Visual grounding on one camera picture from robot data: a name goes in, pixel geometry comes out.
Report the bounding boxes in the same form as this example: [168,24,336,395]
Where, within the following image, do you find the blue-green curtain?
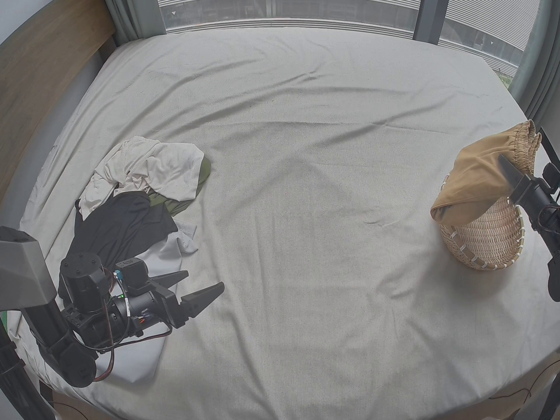
[509,0,560,122]
[94,0,168,43]

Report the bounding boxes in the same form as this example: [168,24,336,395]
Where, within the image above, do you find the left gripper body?
[113,278,188,330]

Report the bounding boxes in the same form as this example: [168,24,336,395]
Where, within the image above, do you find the pale grey garment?
[103,218,198,384]

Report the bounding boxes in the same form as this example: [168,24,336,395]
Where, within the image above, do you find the green garment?
[146,156,213,218]

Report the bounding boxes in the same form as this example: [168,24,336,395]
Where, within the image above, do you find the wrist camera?
[542,162,560,192]
[115,258,152,297]

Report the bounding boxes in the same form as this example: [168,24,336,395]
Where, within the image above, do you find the black garment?
[58,191,178,307]

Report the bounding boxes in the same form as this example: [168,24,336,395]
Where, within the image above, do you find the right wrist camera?
[542,162,560,192]

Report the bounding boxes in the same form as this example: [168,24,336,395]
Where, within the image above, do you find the cream garment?
[80,136,206,220]

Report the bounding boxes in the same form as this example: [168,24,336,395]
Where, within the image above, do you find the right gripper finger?
[499,154,523,190]

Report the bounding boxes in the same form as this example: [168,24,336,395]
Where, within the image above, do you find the bed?
[0,0,560,420]

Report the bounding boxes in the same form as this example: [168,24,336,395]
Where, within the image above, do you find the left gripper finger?
[151,270,189,289]
[180,281,225,319]

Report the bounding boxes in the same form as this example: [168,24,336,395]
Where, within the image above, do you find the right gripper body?
[509,173,553,214]

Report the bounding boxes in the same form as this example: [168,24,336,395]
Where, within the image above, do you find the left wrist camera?
[115,258,152,297]

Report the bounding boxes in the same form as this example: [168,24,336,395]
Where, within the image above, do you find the tan shorts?
[430,120,543,225]

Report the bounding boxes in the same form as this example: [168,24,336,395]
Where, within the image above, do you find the round woven basket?
[438,171,526,271]

